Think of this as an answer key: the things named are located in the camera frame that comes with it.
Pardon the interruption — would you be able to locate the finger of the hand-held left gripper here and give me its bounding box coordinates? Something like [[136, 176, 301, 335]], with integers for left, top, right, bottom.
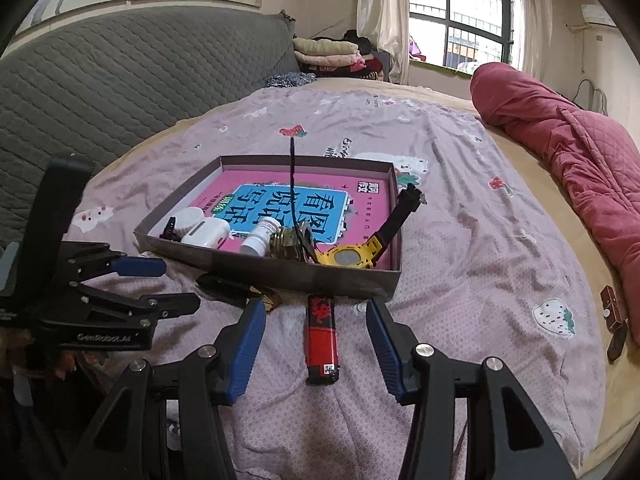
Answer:
[[64, 243, 167, 286], [70, 285, 202, 329]]

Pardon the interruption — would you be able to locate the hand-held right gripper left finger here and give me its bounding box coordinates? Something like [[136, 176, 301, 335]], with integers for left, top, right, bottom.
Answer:
[[60, 297, 267, 480]]

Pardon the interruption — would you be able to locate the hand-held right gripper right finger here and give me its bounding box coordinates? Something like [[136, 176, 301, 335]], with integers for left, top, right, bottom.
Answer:
[[365, 297, 578, 480]]

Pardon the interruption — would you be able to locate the red lighter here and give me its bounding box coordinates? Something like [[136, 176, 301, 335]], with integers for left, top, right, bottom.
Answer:
[[304, 294, 342, 387]]

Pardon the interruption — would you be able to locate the white earbuds case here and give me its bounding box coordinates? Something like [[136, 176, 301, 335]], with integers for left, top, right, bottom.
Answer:
[[180, 217, 232, 248]]

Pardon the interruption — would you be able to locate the shallow cardboard box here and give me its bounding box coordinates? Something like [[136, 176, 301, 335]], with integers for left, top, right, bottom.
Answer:
[[132, 155, 403, 303]]

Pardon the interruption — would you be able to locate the white pill bottle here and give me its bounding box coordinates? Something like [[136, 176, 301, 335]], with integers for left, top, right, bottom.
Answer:
[[240, 218, 282, 257]]

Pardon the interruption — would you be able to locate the olive metal round jar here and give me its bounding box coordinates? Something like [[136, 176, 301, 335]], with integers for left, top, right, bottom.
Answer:
[[270, 227, 313, 262]]

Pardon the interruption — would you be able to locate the person's left hand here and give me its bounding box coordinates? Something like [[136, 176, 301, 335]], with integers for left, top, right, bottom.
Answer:
[[0, 329, 78, 381]]

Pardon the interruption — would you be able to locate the white round jar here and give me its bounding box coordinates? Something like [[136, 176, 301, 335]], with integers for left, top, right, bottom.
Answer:
[[177, 208, 206, 236]]

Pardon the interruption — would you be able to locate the black and yellow wristwatch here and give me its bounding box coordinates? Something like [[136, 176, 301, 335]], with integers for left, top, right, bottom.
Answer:
[[287, 137, 428, 271]]

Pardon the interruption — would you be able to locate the pink strawberry print bed sheet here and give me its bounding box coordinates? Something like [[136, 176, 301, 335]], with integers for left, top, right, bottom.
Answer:
[[60, 82, 608, 480]]

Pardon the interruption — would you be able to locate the pink book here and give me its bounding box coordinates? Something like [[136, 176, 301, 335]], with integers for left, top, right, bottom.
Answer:
[[187, 169, 391, 261]]

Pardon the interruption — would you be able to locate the grey quilted headboard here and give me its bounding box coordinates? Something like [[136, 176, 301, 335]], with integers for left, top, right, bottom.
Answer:
[[0, 10, 301, 246]]

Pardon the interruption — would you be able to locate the small brown box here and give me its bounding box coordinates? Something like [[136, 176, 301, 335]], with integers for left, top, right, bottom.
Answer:
[[599, 285, 627, 332]]

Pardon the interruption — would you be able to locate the small dark brown block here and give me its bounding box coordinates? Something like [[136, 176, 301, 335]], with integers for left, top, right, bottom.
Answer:
[[606, 329, 630, 364]]

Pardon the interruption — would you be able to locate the blue patterned cloth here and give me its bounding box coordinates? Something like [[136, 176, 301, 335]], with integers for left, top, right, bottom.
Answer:
[[265, 72, 318, 89]]

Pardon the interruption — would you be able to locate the pink folded cloth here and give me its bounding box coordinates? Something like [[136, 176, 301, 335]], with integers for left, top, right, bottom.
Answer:
[[297, 52, 366, 74]]

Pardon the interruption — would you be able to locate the pink quilted duvet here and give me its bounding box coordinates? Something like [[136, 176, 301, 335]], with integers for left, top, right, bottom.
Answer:
[[470, 61, 640, 306]]

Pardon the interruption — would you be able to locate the cream folded blanket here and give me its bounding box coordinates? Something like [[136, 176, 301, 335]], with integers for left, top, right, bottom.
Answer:
[[292, 36, 361, 57]]

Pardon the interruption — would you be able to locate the dark clothes pile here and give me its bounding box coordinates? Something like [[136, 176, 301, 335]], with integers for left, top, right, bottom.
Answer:
[[312, 30, 387, 81]]

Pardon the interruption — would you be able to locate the cream curtain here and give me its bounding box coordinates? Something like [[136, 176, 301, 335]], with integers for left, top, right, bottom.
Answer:
[[510, 0, 553, 78], [357, 0, 411, 86]]

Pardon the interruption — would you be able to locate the window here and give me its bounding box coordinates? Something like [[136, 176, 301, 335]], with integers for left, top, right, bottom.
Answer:
[[407, 0, 516, 68]]

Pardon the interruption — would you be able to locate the white air conditioner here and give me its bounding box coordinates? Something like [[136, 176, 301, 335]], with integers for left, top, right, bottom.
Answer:
[[580, 4, 618, 28]]

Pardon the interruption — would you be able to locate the wall cable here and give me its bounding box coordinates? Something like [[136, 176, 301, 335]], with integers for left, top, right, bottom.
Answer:
[[572, 77, 609, 117]]

